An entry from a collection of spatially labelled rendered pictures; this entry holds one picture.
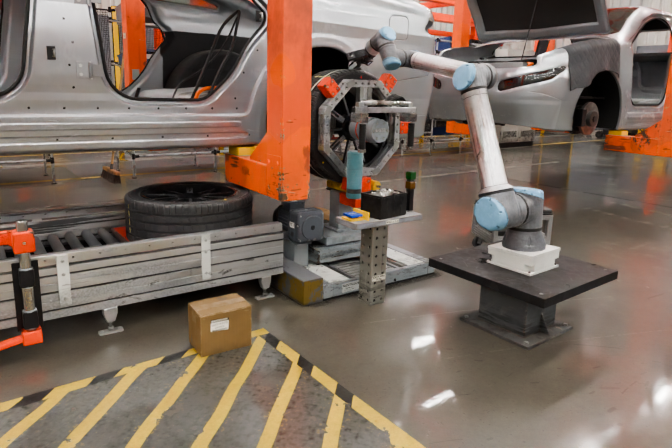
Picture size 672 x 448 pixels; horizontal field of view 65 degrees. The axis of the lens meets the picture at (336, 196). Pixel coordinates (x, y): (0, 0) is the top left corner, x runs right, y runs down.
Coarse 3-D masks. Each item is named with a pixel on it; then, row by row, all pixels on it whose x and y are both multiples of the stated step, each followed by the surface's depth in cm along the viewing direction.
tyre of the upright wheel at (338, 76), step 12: (324, 72) 304; (336, 72) 294; (348, 72) 295; (360, 72) 300; (312, 84) 295; (312, 96) 288; (324, 96) 289; (312, 108) 286; (312, 120) 287; (312, 132) 288; (312, 144) 290; (384, 144) 320; (312, 156) 292; (312, 168) 303; (324, 168) 297; (336, 180) 305
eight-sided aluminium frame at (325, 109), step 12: (348, 84) 286; (360, 84) 291; (372, 84) 296; (336, 96) 283; (384, 96) 303; (324, 108) 281; (324, 120) 282; (396, 120) 311; (324, 132) 283; (396, 132) 314; (324, 144) 284; (396, 144) 314; (324, 156) 292; (336, 156) 290; (384, 156) 310; (336, 168) 297; (372, 168) 307
